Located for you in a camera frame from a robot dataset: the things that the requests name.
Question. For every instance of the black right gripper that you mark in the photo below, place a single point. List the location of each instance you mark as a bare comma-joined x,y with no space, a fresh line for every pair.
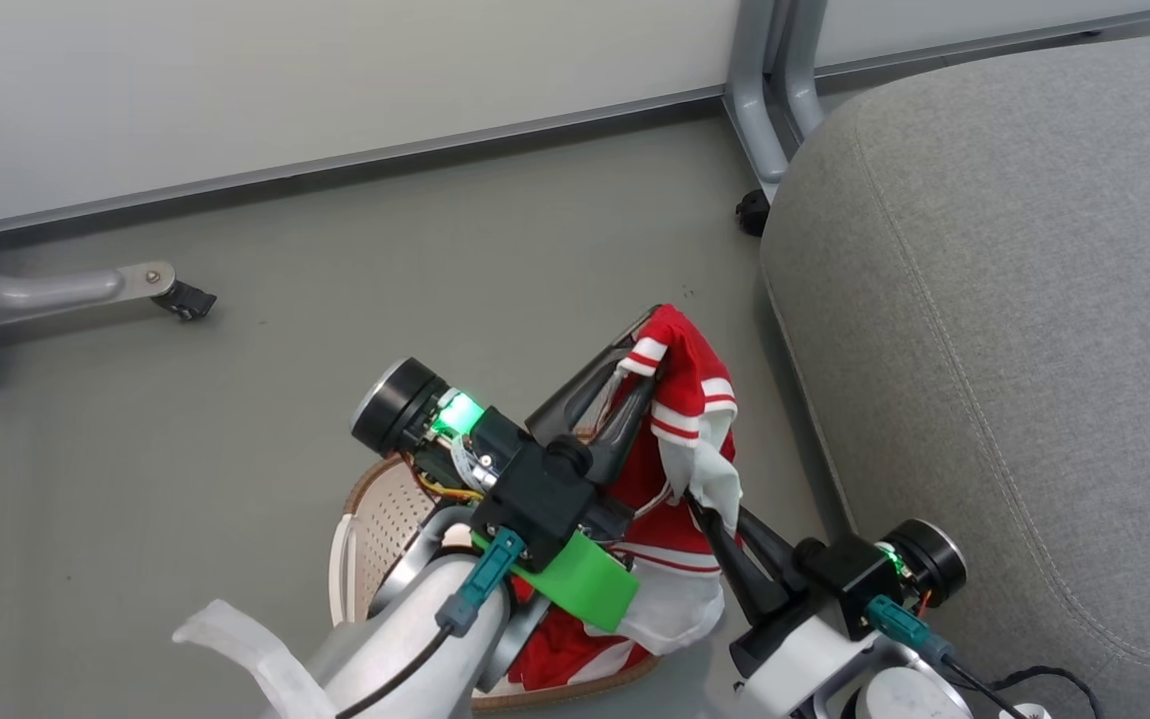
850,579

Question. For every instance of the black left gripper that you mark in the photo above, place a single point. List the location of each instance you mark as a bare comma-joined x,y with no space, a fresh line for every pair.
535,494

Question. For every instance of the red white striped garment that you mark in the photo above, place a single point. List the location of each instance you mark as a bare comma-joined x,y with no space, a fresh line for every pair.
695,369

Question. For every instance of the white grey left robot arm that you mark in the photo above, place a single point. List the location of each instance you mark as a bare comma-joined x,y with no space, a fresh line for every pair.
405,639

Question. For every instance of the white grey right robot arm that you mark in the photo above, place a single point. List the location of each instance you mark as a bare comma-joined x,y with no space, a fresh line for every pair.
815,674

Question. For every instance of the cream perforated laundry basket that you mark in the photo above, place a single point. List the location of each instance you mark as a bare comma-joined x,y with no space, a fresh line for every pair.
390,519

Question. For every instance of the black caster wheel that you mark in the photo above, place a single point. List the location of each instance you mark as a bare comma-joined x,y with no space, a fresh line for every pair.
186,300
752,213

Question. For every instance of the white fabric strip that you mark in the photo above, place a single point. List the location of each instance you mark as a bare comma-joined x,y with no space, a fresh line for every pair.
246,644

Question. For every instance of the bright green plastic bracket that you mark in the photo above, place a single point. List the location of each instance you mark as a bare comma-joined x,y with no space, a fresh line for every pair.
585,584

